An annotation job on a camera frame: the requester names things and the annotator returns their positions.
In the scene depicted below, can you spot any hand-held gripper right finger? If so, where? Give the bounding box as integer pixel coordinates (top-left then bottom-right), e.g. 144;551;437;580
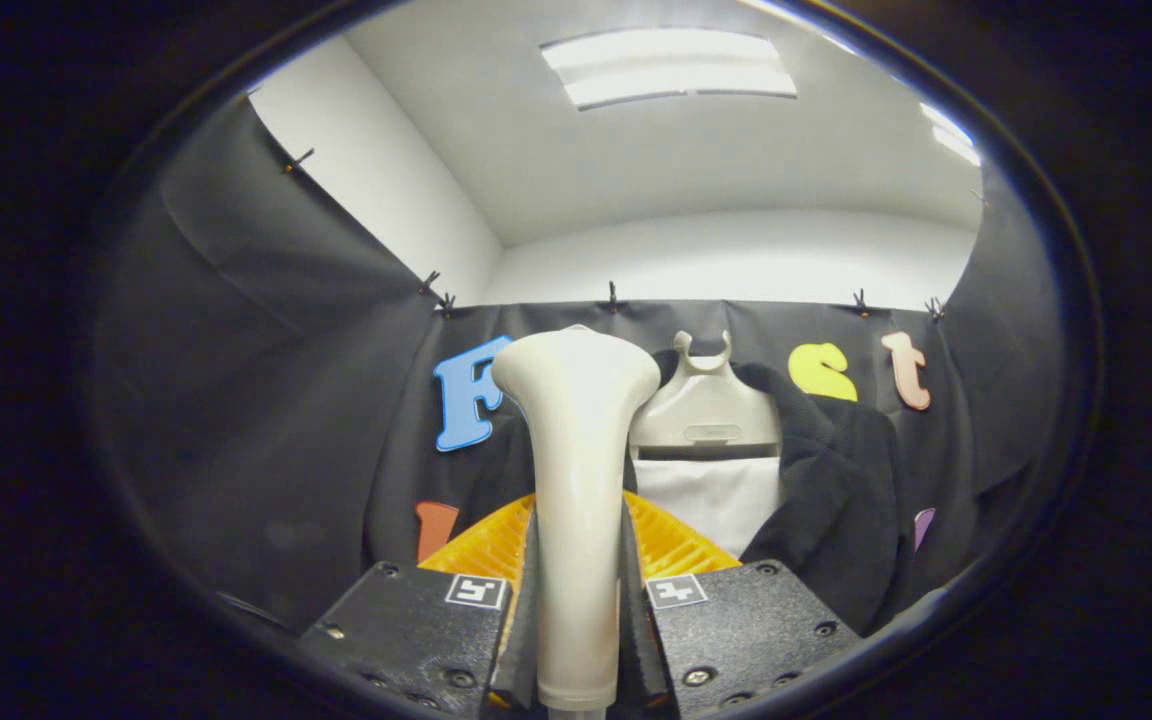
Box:
622;490;862;720

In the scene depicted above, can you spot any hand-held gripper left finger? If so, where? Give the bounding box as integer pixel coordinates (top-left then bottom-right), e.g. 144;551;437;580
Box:
298;492;543;720

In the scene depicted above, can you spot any white garment steamer head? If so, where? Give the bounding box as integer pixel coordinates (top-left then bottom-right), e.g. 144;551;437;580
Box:
491;325;663;713

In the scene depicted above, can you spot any black suit jacket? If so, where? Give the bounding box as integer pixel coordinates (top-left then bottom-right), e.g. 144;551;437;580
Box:
456;360;922;637

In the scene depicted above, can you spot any cream plastic hanger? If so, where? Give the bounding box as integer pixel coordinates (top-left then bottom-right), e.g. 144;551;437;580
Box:
629;330;783;460

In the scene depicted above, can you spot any row of black cloth clips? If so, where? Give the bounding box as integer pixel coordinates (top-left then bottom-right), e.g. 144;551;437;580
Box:
284;148;945;319

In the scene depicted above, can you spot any black backdrop cloth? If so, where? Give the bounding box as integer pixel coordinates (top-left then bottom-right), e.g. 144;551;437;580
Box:
91;95;1072;641

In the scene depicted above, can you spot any ceiling light panel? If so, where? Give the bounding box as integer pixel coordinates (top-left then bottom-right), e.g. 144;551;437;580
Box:
540;28;799;112
919;100;983;169

